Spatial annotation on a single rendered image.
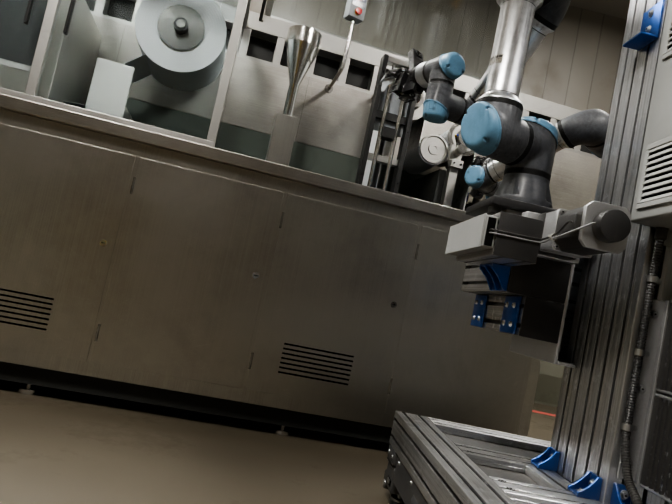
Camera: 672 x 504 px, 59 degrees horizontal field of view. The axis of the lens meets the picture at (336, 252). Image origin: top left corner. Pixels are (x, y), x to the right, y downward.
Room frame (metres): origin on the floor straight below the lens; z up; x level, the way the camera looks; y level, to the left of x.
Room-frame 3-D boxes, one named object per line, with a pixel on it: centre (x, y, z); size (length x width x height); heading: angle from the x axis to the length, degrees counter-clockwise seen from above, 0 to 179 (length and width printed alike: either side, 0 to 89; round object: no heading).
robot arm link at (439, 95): (1.68, -0.21, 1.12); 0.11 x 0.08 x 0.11; 119
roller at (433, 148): (2.49, -0.28, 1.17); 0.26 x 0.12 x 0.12; 11
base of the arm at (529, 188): (1.51, -0.44, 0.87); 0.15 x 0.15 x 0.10
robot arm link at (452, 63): (1.67, -0.20, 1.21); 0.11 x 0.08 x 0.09; 29
